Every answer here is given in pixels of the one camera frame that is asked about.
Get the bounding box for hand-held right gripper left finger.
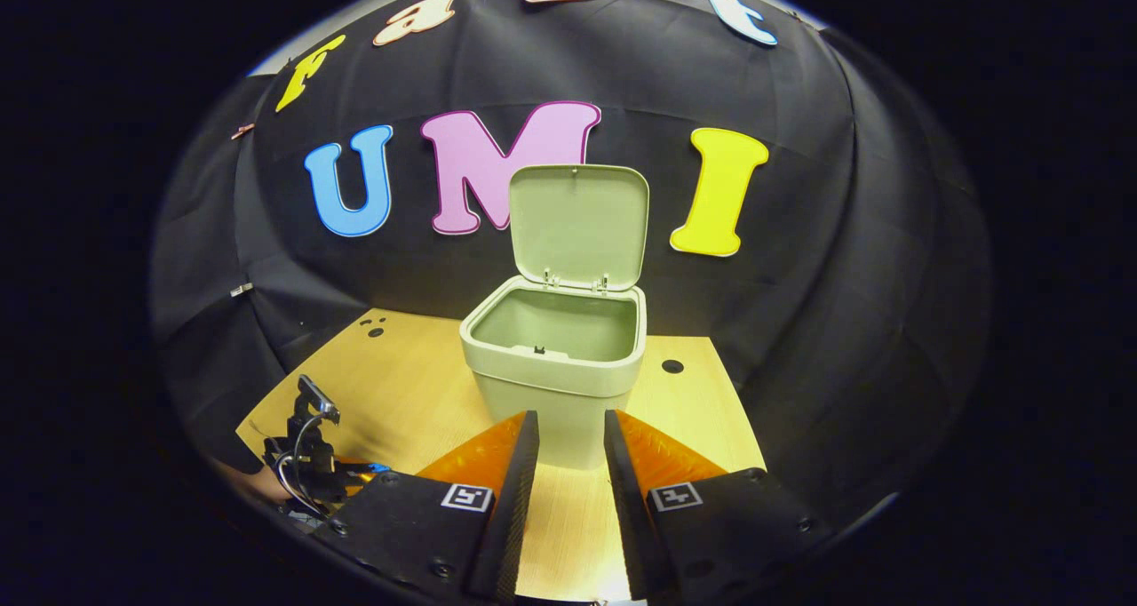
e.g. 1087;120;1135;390
311;409;541;602

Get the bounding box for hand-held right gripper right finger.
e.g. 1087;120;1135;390
604;409;834;602

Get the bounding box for green desktop garbage bin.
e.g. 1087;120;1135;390
459;163;651;472

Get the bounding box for wooden desktop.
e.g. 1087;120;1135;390
235;308;769;602

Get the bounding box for black backdrop cloth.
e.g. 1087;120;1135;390
149;0;994;536

